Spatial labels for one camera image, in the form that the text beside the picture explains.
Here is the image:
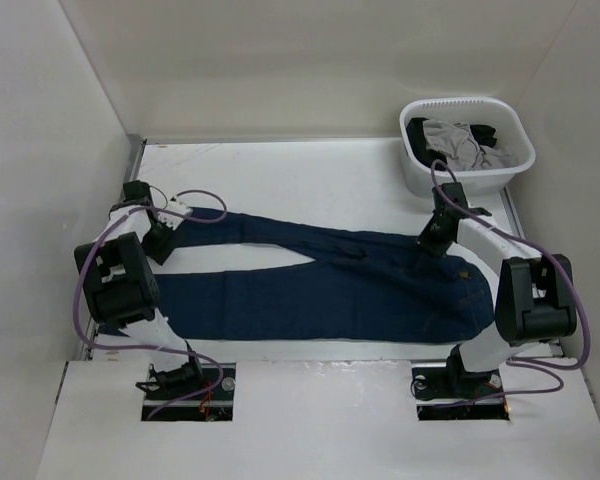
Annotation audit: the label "white plastic laundry basket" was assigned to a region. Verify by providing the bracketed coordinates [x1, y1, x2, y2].
[399, 97, 536, 197]

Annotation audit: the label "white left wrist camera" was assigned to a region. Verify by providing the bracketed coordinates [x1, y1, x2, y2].
[165, 197, 192, 222]

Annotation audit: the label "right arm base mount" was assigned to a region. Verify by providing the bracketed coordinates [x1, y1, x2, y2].
[410, 363, 509, 421]

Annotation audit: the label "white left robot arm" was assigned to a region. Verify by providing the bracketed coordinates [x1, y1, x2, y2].
[74, 180, 205, 399]

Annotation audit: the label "grey garment in basket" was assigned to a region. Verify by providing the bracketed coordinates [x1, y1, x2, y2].
[422, 119, 517, 172]

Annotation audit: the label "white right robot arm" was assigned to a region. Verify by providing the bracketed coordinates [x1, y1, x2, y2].
[414, 182, 583, 404]

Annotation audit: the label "dark blue denim trousers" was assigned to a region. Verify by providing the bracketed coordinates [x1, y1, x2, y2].
[157, 208, 494, 344]

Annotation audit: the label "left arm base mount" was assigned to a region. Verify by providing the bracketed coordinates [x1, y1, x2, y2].
[135, 360, 237, 422]

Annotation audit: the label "black garment in basket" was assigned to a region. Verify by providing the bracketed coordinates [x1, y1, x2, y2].
[406, 117, 497, 171]

